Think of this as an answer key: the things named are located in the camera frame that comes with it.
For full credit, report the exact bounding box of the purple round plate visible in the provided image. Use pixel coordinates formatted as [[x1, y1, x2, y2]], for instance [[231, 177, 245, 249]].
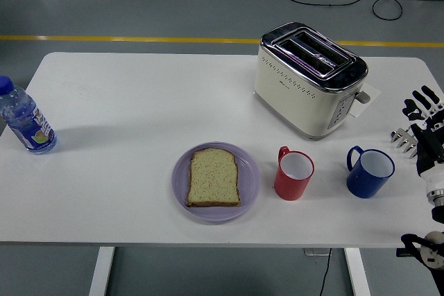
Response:
[[171, 141, 262, 226]]

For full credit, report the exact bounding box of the blue enamel cup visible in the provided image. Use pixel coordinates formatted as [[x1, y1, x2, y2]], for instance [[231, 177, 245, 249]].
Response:
[[346, 146, 395, 199]]

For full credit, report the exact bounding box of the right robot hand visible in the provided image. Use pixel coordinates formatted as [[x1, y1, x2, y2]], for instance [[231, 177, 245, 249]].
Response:
[[402, 85, 444, 195]]

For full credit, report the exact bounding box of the cream and chrome toaster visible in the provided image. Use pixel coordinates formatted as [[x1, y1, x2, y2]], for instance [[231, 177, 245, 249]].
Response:
[[253, 21, 372, 141]]

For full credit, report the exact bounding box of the white table leg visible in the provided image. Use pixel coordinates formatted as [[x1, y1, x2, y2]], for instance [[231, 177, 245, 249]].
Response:
[[89, 246, 116, 296], [344, 247, 371, 296]]

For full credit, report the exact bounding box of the red enamel cup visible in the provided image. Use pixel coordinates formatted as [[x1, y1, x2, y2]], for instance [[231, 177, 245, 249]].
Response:
[[273, 146, 316, 202]]

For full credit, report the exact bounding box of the thin black hanging cable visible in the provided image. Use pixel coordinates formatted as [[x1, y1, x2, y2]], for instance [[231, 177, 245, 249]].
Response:
[[318, 247, 333, 296]]

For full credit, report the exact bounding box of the white paper sheet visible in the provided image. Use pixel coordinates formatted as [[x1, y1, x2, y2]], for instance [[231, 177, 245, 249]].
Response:
[[348, 83, 382, 119]]

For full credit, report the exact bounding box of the grey under-table socket box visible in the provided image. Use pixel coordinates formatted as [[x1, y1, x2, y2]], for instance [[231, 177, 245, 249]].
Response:
[[304, 247, 332, 257]]

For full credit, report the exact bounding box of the slice of bread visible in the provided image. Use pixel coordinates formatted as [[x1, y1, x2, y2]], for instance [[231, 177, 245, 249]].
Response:
[[185, 148, 242, 209]]

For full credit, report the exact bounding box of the metal toast rack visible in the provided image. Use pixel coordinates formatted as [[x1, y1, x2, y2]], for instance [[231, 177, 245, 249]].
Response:
[[390, 128, 420, 159]]

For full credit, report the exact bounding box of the clear bottle with blue cap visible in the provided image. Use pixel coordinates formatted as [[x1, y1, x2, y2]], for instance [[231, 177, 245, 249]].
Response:
[[0, 76, 58, 155]]

